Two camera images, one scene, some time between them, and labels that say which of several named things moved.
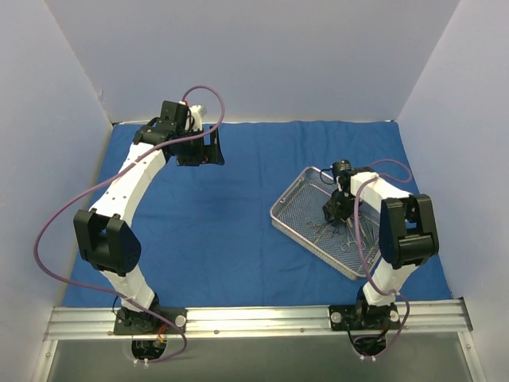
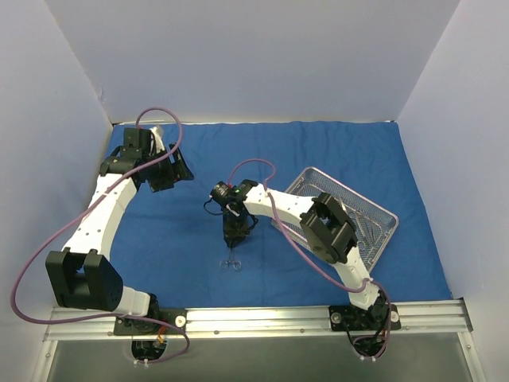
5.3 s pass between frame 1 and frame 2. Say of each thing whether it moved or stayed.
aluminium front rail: stayed
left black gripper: moved
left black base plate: stayed
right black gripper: moved
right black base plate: stayed
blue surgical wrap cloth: stayed
